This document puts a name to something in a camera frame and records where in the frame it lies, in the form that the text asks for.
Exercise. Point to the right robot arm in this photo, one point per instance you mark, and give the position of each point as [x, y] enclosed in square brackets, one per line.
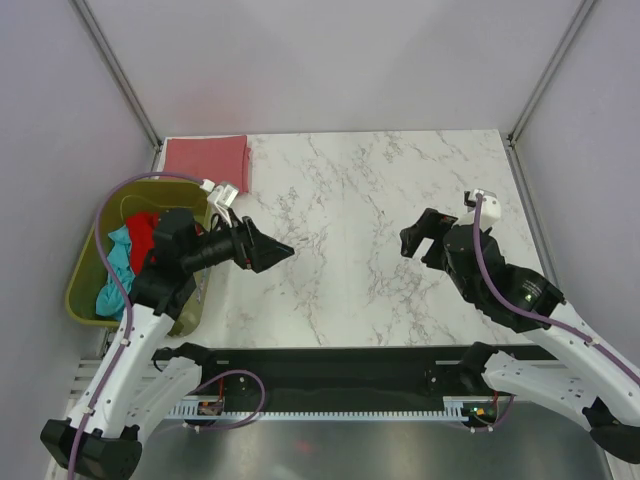
[600, 393]

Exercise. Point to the white slotted cable duct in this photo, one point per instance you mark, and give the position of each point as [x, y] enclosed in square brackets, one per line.
[192, 410]

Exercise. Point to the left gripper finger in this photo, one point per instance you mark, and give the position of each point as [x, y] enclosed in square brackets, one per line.
[263, 261]
[265, 243]

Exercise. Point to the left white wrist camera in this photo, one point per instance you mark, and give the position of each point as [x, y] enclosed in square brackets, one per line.
[221, 197]

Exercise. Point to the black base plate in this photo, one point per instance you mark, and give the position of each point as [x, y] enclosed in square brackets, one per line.
[331, 379]

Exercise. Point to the right aluminium frame post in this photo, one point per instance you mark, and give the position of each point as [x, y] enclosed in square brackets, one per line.
[577, 22]

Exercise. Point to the folded pink t shirt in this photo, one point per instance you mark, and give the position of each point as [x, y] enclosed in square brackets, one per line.
[221, 159]

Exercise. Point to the teal t shirt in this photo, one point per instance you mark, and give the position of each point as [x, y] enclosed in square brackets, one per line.
[110, 301]

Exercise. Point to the olive green laundry basket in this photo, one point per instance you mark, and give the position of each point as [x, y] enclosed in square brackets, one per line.
[90, 275]

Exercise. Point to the left aluminium frame post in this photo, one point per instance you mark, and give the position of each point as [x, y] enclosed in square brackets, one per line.
[102, 45]

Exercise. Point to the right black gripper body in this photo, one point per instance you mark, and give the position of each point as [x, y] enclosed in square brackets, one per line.
[436, 224]

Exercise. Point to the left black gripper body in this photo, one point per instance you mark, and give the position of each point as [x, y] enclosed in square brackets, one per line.
[241, 251]

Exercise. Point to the aluminium frame post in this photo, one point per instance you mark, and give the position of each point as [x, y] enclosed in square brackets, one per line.
[577, 22]
[102, 45]

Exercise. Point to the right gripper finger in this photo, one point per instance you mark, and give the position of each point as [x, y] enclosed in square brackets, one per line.
[410, 244]
[415, 229]

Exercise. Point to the red t shirt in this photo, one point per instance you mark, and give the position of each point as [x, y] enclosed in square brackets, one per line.
[141, 227]

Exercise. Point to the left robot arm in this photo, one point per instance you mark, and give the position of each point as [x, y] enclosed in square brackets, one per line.
[104, 434]

